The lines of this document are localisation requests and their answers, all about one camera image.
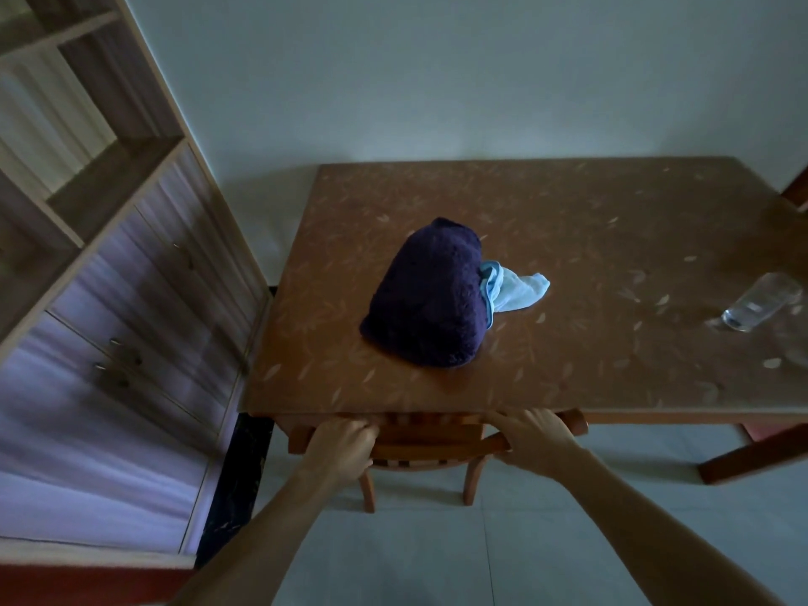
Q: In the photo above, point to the person's right hand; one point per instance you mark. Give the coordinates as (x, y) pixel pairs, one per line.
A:
(543, 444)

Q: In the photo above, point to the person's left hand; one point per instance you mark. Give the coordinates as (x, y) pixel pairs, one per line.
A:
(338, 451)

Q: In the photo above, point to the person's right thumb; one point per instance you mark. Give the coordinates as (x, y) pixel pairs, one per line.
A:
(509, 455)

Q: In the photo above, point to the person's left thumb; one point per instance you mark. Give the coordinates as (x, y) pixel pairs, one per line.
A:
(367, 465)

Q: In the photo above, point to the orange wooden slatted chair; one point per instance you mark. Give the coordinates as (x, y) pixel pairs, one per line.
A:
(429, 444)

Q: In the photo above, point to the person's right forearm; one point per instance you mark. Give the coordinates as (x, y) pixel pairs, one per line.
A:
(656, 530)

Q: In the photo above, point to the person's left forearm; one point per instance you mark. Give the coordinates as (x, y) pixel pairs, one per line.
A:
(265, 542)

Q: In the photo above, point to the light blue cloth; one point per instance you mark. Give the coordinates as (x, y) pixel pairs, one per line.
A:
(514, 290)

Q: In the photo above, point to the dark purple towel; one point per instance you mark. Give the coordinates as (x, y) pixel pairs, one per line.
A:
(426, 296)

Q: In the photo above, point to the brown leaf-patterned wooden table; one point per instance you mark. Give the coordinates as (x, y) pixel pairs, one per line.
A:
(599, 258)

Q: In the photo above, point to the red-brown wooden chair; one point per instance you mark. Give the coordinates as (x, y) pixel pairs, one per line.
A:
(779, 432)

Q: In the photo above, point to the clear drinking glass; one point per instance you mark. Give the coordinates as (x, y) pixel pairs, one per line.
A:
(756, 302)

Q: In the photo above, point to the red-brown wooden furniture edge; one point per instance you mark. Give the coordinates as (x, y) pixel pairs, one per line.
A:
(88, 586)

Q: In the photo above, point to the light wooden shelf cabinet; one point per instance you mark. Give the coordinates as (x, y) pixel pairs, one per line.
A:
(94, 246)

